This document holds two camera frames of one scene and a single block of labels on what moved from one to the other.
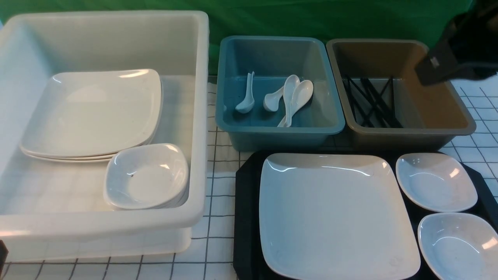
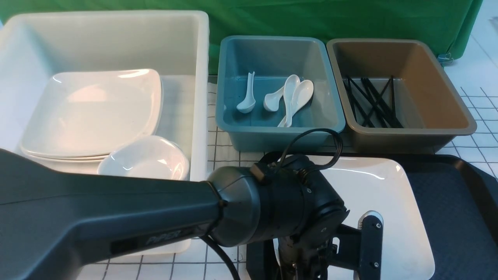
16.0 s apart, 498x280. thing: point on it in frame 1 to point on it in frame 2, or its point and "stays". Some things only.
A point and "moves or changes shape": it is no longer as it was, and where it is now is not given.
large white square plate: x=332 y=216 moves or changes shape
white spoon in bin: x=290 y=84 stays
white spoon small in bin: x=271 y=101 stays
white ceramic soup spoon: x=301 y=94 stays
